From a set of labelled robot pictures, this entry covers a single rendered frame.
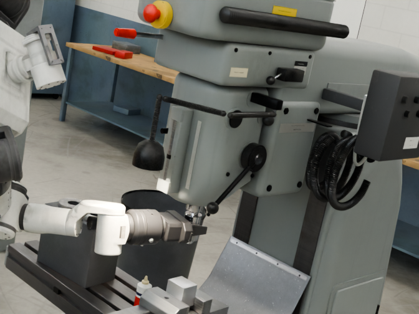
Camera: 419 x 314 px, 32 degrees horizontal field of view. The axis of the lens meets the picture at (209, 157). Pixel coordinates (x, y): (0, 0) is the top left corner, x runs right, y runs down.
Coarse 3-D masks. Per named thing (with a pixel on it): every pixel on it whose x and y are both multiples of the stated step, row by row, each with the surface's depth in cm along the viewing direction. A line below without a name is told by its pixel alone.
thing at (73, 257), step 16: (48, 240) 216; (64, 240) 211; (80, 240) 207; (48, 256) 216; (64, 256) 212; (80, 256) 207; (96, 256) 207; (112, 256) 213; (64, 272) 212; (80, 272) 208; (96, 272) 209; (112, 272) 215
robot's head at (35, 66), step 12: (48, 36) 154; (36, 48) 153; (24, 60) 155; (36, 60) 153; (24, 72) 155; (36, 72) 153; (48, 72) 152; (60, 72) 154; (36, 84) 154; (48, 84) 153
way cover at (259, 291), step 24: (240, 240) 224; (216, 264) 225; (240, 264) 221; (264, 264) 216; (216, 288) 221; (240, 288) 217; (264, 288) 213; (288, 288) 209; (240, 312) 212; (264, 312) 209; (288, 312) 206
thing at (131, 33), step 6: (114, 30) 163; (120, 30) 163; (126, 30) 164; (132, 30) 165; (120, 36) 163; (126, 36) 164; (132, 36) 165; (138, 36) 167; (144, 36) 169; (150, 36) 170; (156, 36) 171; (162, 36) 172
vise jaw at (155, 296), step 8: (152, 288) 190; (160, 288) 191; (144, 296) 188; (152, 296) 187; (160, 296) 187; (168, 296) 188; (144, 304) 188; (152, 304) 186; (160, 304) 185; (168, 304) 184; (176, 304) 184; (184, 304) 185; (152, 312) 186; (160, 312) 184; (168, 312) 182; (176, 312) 182; (184, 312) 184
